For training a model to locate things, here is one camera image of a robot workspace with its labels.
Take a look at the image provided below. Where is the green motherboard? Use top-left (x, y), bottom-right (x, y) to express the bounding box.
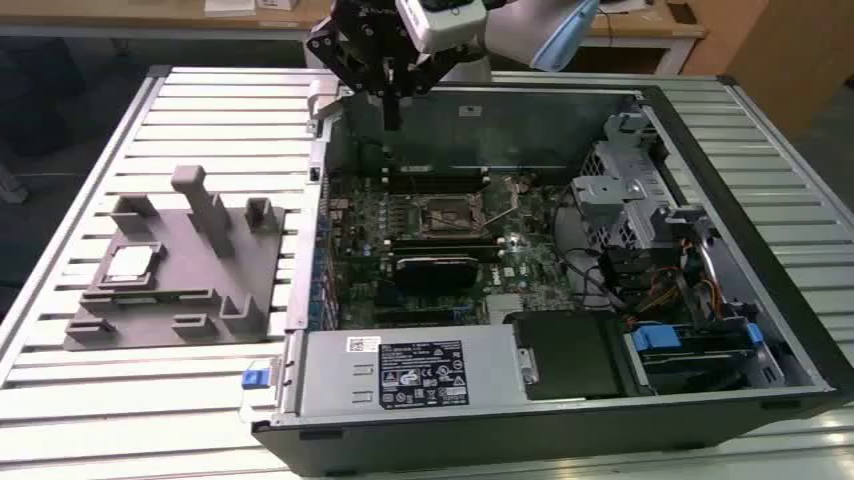
top-left (318, 167), bottom-right (622, 331)

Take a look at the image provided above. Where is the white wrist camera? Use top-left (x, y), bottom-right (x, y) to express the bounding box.
top-left (397, 0), bottom-right (489, 54)

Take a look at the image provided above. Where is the green RAM stick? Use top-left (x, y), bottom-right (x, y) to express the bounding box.
top-left (110, 291), bottom-right (208, 304)

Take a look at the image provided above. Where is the coloured wire bundle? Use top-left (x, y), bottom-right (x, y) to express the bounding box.
top-left (623, 239), bottom-right (729, 326)

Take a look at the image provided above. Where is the white stand foot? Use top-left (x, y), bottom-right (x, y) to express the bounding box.
top-left (0, 164), bottom-right (32, 204)

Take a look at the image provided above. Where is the hard disk in blue carrier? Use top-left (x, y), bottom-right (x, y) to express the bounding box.
top-left (626, 323), bottom-right (766, 394)

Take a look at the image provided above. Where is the black PC case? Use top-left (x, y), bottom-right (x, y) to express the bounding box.
top-left (250, 74), bottom-right (854, 479)

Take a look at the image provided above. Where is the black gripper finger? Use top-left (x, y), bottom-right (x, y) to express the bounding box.
top-left (306, 20), bottom-right (395, 131)
top-left (393, 49), bottom-right (463, 131)

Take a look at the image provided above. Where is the CPU socket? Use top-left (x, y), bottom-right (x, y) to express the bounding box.
top-left (414, 193), bottom-right (487, 240)

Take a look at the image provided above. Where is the black plastic shroud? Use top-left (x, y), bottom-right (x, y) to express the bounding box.
top-left (503, 309), bottom-right (646, 401)

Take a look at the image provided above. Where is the silver drive cage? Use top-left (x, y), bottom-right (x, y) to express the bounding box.
top-left (570, 112), bottom-right (675, 251)

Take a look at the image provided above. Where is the black RAM stick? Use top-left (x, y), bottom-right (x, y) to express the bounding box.
top-left (393, 246), bottom-right (502, 261)
top-left (391, 237), bottom-right (499, 250)

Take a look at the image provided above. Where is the silver power supply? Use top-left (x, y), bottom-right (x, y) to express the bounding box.
top-left (293, 327), bottom-right (526, 419)

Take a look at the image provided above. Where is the grey parts rack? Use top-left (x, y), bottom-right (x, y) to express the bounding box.
top-left (63, 164), bottom-right (288, 351)

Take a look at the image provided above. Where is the silver CPU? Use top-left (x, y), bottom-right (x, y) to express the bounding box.
top-left (110, 247), bottom-right (160, 279)

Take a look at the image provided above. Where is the wooden desk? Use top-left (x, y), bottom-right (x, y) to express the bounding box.
top-left (0, 0), bottom-right (709, 76)

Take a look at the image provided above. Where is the silver heat sink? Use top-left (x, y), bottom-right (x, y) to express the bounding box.
top-left (490, 294), bottom-right (529, 324)

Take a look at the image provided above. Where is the metal socket cover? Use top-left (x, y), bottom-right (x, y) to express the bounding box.
top-left (479, 172), bottom-right (526, 226)

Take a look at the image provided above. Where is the black expansion card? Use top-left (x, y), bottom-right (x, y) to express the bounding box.
top-left (393, 254), bottom-right (482, 292)

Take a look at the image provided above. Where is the wooden cabinet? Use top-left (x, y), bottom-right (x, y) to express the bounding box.
top-left (683, 0), bottom-right (854, 146)

